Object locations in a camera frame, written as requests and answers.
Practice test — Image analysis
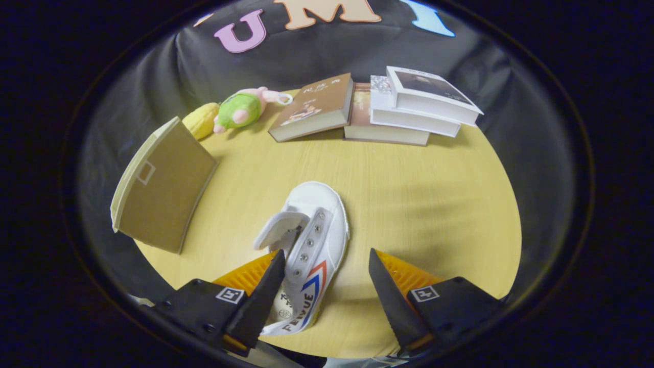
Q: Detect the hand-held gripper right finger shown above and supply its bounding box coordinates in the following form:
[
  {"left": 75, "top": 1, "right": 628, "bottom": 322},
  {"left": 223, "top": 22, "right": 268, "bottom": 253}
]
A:
[{"left": 369, "top": 248, "right": 504, "bottom": 353}]

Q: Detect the white canvas shoe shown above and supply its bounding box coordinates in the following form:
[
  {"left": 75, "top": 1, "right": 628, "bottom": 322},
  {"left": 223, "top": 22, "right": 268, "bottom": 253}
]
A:
[{"left": 254, "top": 181, "right": 351, "bottom": 336}]

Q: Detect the white book dark picture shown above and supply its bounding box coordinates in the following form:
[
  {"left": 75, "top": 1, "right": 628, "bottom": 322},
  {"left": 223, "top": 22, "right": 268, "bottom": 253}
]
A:
[{"left": 386, "top": 66, "right": 484, "bottom": 126}]

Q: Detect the brown fabric storage box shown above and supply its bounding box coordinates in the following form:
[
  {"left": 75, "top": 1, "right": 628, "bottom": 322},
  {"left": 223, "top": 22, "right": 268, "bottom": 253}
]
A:
[{"left": 110, "top": 117, "right": 219, "bottom": 255}]

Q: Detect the yellow corn plush toy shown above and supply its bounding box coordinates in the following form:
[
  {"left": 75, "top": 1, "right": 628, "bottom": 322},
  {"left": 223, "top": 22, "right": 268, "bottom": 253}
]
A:
[{"left": 182, "top": 102, "right": 220, "bottom": 141}]

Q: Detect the green and pink plush toy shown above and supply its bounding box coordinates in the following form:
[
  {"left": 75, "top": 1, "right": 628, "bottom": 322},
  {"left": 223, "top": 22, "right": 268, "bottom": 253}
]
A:
[{"left": 213, "top": 87, "right": 293, "bottom": 134}]

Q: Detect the white patterned cover book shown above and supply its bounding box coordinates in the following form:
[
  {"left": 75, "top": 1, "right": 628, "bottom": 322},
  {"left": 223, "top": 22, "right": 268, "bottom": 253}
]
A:
[{"left": 369, "top": 75, "right": 462, "bottom": 137}]

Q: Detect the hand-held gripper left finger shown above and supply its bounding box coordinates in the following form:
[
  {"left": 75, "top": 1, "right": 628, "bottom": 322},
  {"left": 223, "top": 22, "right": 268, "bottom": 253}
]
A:
[{"left": 153, "top": 249, "right": 287, "bottom": 357}]

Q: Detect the brown cover book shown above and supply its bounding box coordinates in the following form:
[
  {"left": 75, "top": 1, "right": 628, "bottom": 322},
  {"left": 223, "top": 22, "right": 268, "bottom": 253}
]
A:
[{"left": 268, "top": 73, "right": 354, "bottom": 143}]

